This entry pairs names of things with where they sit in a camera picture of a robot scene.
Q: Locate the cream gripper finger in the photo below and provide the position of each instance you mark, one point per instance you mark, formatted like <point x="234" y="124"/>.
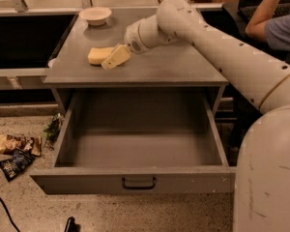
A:
<point x="119" y="55"/>

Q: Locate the yellow sponge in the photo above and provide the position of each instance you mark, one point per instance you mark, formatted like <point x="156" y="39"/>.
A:
<point x="97" y="55"/>

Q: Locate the person's forearm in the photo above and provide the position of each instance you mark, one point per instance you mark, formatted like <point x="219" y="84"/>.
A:
<point x="255" y="29"/>

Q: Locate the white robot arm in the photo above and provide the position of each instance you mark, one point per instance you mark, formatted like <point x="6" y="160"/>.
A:
<point x="262" y="184"/>

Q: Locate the grey open top drawer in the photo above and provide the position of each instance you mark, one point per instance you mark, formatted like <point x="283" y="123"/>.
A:
<point x="108" y="136"/>

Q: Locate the white bowl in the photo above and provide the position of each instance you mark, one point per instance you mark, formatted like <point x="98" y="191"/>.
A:
<point x="95" y="16"/>

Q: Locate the grey cabinet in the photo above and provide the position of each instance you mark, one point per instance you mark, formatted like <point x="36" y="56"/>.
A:
<point x="177" y="64"/>

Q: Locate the green snack bag on floor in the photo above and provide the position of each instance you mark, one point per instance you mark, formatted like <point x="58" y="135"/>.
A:
<point x="52" y="130"/>

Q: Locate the tan snack bag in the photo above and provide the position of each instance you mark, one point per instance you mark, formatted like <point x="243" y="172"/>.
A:
<point x="10" y="143"/>

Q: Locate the dark blue snack bag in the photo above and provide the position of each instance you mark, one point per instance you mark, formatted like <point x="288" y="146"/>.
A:
<point x="19" y="161"/>

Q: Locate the black object on floor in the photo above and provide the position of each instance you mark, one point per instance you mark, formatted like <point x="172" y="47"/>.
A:
<point x="70" y="225"/>

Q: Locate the black drawer handle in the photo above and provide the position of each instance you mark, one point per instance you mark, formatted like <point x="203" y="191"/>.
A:
<point x="139" y="184"/>

